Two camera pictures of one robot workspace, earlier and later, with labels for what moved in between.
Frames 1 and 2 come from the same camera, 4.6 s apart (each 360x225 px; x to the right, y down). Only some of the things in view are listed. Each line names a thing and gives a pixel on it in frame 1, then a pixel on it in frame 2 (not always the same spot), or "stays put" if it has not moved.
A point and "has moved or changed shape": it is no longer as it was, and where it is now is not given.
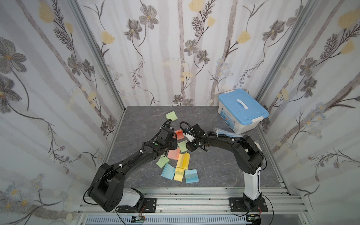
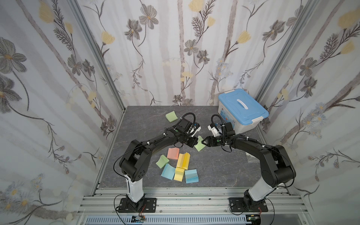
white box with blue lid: (240, 110) stays put
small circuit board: (137, 219) stays put
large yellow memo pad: (183, 161) stays put
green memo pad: (182, 146) has moved or changed shape
